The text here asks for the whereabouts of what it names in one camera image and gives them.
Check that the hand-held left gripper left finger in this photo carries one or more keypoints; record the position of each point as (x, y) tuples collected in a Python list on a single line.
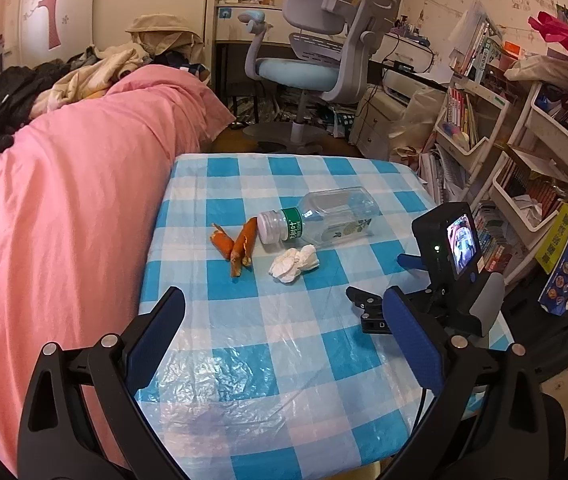
[(159, 330)]

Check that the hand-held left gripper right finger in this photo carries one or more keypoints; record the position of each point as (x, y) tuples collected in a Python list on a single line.
[(409, 330)]

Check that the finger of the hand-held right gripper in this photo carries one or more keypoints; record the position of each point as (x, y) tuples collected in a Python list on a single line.
[(409, 261), (371, 310)]

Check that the clear plastic bottle green label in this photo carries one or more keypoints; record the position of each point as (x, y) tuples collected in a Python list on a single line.
[(334, 215)]

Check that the white tissue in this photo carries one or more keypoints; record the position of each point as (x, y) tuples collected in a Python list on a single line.
[(291, 262)]

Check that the orange carrot piece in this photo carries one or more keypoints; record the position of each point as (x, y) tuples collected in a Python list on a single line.
[(244, 240), (223, 245)]

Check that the wide white book rack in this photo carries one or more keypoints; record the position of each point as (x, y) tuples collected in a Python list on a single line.
[(519, 210)]

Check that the blue white checked tablecloth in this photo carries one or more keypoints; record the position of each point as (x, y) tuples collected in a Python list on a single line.
[(289, 360)]

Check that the narrow white book rack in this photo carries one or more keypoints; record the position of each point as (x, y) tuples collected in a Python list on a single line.
[(484, 145)]

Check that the translucent plastic bag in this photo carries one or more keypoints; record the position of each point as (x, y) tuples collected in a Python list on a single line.
[(416, 120)]

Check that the pink blanket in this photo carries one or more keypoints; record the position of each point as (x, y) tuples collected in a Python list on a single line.
[(64, 240)]

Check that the white drawer cabinet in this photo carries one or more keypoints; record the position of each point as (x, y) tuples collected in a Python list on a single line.
[(374, 120)]

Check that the white printer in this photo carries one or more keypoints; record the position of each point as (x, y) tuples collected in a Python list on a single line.
[(409, 85)]

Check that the group of upright books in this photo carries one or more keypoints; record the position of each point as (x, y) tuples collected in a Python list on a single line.
[(476, 45)]

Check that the grey blue office chair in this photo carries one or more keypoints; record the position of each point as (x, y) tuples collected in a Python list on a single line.
[(294, 70)]

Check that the red bag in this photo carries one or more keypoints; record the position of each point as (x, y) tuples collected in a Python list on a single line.
[(564, 35)]

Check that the black clothing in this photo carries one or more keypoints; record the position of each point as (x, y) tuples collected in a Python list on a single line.
[(4, 110)]

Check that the white desk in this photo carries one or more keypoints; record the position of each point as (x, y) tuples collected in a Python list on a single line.
[(229, 30)]

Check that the tan jacket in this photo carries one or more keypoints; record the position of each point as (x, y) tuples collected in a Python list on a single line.
[(164, 35)]

